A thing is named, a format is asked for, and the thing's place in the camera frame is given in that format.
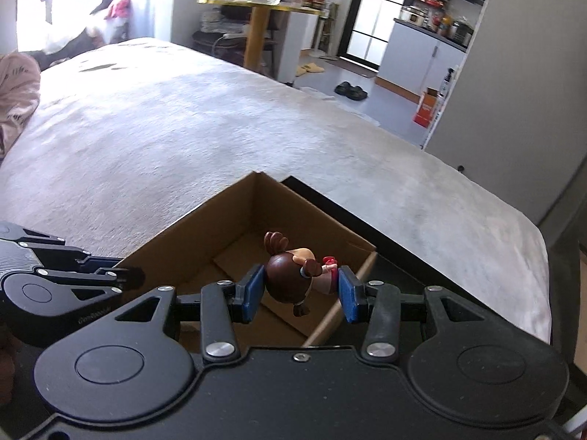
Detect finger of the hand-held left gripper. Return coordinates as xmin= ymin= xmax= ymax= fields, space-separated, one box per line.
xmin=39 ymin=266 xmax=146 ymax=304
xmin=0 ymin=222 xmax=121 ymax=271

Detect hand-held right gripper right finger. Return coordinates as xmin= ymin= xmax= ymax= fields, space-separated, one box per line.
xmin=338 ymin=266 xmax=503 ymax=359

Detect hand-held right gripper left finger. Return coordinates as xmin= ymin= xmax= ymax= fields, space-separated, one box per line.
xmin=112 ymin=265 xmax=267 ymax=361

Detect brown-haired doll figurine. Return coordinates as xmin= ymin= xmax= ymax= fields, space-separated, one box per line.
xmin=262 ymin=231 xmax=341 ymax=318

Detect brown cardboard box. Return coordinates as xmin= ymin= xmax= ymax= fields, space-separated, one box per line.
xmin=117 ymin=170 xmax=379 ymax=350

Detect black flat board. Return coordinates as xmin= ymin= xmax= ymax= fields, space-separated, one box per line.
xmin=281 ymin=174 xmax=551 ymax=347

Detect grey plush blanket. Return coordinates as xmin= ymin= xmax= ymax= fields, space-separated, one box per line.
xmin=0 ymin=37 xmax=551 ymax=347

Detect pink printed cloth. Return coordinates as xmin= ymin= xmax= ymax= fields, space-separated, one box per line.
xmin=0 ymin=52 xmax=42 ymax=159

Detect orange cardboard box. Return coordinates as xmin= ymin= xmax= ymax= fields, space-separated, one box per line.
xmin=412 ymin=87 xmax=441 ymax=128

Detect dark doormat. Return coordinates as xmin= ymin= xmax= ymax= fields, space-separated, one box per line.
xmin=338 ymin=61 xmax=379 ymax=79

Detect white fan stand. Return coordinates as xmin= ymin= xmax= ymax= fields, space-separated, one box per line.
xmin=300 ymin=18 xmax=340 ymax=63

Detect white kitchen cabinet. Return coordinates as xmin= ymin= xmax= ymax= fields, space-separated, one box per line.
xmin=375 ymin=18 xmax=469 ymax=102

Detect red and white cloth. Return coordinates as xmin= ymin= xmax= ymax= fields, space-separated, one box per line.
xmin=104 ymin=0 xmax=133 ymax=22

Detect round gold-edged table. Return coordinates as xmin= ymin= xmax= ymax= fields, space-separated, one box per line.
xmin=197 ymin=0 xmax=328 ymax=72

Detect black-framed glass door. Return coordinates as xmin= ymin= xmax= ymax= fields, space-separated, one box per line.
xmin=338 ymin=0 xmax=416 ymax=72

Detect silver cooking pot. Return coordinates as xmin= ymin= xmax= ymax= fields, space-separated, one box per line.
xmin=451 ymin=20 xmax=474 ymax=47

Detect rice cooker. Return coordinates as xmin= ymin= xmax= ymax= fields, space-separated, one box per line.
xmin=397 ymin=5 xmax=425 ymax=26

